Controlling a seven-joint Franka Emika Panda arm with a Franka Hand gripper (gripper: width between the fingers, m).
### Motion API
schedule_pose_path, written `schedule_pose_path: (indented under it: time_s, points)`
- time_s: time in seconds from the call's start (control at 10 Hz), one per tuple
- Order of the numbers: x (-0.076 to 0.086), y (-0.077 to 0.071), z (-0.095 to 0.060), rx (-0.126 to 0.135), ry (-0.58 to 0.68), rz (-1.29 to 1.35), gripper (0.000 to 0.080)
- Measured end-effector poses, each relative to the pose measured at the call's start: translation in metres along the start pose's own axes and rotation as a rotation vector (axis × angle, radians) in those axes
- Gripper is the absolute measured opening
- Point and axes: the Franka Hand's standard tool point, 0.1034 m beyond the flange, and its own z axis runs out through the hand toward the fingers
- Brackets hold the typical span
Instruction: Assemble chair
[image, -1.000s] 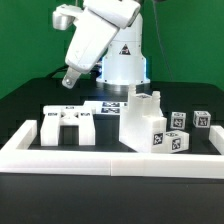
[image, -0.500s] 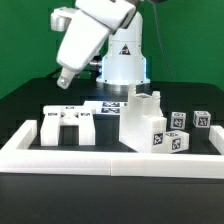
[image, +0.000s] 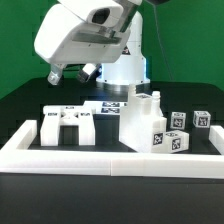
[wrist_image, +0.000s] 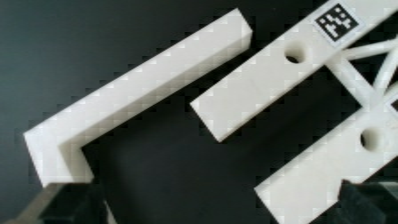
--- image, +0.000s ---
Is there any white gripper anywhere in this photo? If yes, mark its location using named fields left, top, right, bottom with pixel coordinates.
left=34, top=3, right=130, bottom=85

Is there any white chair back part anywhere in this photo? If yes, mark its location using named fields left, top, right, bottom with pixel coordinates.
left=40, top=105, right=95, bottom=146

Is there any white chair seat part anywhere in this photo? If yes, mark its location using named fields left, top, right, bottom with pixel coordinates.
left=119, top=93, right=167, bottom=154

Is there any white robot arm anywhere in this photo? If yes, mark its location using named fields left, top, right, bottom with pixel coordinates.
left=34, top=0, right=169, bottom=86

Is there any white sheet with tags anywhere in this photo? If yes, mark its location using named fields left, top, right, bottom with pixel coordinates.
left=84, top=101, right=127, bottom=115

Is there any small tagged white cube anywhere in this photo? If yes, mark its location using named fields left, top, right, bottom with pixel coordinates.
left=193, top=111, right=211, bottom=128
left=170, top=112, right=186, bottom=130

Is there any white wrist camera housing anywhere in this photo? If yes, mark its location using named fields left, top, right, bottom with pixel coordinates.
left=58, top=0, right=134, bottom=31

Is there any white U-shaped border frame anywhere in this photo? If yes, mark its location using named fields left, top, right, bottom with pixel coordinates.
left=0, top=120, right=224, bottom=179

